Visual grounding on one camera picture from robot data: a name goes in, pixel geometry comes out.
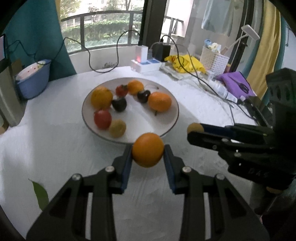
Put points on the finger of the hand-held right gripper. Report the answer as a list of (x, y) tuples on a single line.
[(208, 141), (217, 130)]

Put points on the white tube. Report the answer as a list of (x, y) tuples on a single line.
[(223, 91)]

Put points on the small red plum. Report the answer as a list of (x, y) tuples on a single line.
[(121, 90)]

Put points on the yellow curtain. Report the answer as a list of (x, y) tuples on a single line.
[(266, 58)]

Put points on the light blue hanging cloth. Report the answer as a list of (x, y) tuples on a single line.
[(217, 18)]

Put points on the dark plum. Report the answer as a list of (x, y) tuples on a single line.
[(119, 104)]

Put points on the white folded paper stack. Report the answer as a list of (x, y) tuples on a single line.
[(175, 74)]

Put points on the yellow-green plum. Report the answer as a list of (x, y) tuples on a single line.
[(117, 128)]

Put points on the red tomato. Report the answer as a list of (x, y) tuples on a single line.
[(102, 118)]

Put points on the white woven basket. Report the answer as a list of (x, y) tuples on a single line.
[(214, 60)]

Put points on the black scissors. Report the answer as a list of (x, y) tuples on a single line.
[(242, 87)]

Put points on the white plug adapter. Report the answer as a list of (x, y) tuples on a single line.
[(141, 54)]

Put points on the green leaf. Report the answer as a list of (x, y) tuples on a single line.
[(40, 194)]

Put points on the purple cloth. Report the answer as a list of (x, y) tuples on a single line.
[(227, 80)]

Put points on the white desk lamp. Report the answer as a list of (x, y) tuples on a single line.
[(251, 31)]

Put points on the yellow plastic bag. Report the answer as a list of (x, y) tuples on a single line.
[(185, 63)]

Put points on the black balcony railing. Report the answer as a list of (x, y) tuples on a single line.
[(104, 15)]

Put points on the stainless steel tumbler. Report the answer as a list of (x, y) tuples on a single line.
[(9, 104)]

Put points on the black charger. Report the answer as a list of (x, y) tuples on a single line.
[(161, 52)]

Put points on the deep orange tangerine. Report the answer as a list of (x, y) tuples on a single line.
[(159, 101)]

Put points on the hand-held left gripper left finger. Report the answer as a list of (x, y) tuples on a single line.
[(126, 166)]

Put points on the small yellow-orange fruit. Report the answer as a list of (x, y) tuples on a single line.
[(194, 127)]

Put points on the white plate with dark rim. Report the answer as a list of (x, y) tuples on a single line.
[(138, 120)]

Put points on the white power strip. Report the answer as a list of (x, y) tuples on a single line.
[(148, 66)]

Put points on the tablet screen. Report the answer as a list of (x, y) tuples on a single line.
[(2, 47)]

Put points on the black window frame post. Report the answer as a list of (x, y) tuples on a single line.
[(152, 20)]

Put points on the orange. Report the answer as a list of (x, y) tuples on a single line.
[(148, 153), (135, 87), (101, 97)]

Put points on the dark cherry with stem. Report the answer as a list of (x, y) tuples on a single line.
[(143, 96)]

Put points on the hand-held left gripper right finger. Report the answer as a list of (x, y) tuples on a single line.
[(170, 169)]

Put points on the blue plastic bowl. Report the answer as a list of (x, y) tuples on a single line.
[(32, 83)]

